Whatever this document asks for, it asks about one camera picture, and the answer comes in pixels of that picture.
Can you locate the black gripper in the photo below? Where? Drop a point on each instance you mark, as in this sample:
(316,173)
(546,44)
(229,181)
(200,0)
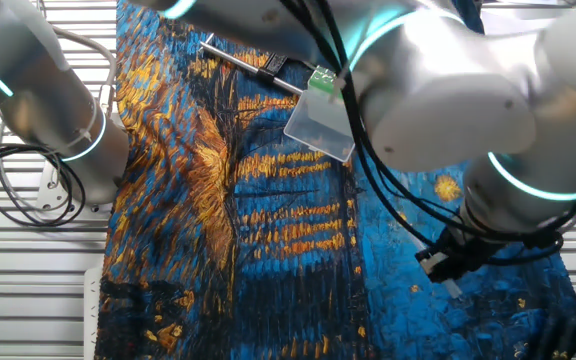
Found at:
(468,260)

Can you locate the clear large pipette tip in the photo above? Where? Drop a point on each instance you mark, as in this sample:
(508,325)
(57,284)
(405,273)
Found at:
(452,290)

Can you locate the translucent tip box green rack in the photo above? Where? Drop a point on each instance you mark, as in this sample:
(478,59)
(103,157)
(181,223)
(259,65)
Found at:
(318,125)

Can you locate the starry night painting cloth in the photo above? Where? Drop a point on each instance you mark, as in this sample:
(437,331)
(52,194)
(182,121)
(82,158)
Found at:
(268,225)

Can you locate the black C-clamp steel screw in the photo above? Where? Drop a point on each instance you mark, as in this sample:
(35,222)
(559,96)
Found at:
(258,70)

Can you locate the white perforated plate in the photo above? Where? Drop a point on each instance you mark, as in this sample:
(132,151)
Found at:
(92,315)

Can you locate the silver base mounting plate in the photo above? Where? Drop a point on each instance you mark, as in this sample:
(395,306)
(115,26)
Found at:
(48,187)

